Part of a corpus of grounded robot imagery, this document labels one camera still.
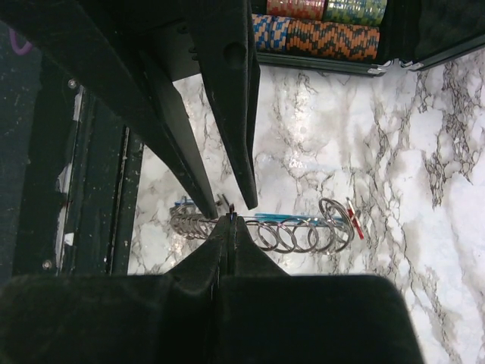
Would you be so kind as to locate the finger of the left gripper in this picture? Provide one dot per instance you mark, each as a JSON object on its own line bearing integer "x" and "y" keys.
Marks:
{"x": 82, "y": 38}
{"x": 222, "y": 32}

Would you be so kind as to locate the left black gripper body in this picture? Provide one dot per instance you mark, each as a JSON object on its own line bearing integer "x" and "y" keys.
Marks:
{"x": 171, "y": 47}

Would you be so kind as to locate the green red chip stack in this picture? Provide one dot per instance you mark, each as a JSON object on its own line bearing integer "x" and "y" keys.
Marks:
{"x": 299, "y": 9}

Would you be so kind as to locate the orange brown chip stack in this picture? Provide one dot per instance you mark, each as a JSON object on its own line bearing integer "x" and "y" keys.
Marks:
{"x": 319, "y": 39}

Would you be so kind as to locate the blue silicone band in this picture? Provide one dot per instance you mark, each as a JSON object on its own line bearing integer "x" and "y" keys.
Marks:
{"x": 186, "y": 207}

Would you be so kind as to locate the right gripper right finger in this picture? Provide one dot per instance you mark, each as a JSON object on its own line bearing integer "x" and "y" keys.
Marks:
{"x": 265, "y": 315}

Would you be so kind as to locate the green poker chip stack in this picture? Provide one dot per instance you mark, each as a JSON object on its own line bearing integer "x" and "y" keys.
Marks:
{"x": 356, "y": 12}

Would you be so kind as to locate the black poker chip case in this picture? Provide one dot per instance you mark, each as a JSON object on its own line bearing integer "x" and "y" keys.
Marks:
{"x": 418, "y": 35}

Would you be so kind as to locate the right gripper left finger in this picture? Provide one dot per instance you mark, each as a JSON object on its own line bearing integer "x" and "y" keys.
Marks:
{"x": 165, "y": 318}

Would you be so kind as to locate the orange lower chip stack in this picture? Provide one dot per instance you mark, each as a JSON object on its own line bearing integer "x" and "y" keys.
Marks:
{"x": 271, "y": 32}

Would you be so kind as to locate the black mounting base plate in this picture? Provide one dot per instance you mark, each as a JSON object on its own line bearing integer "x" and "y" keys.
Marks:
{"x": 69, "y": 171}

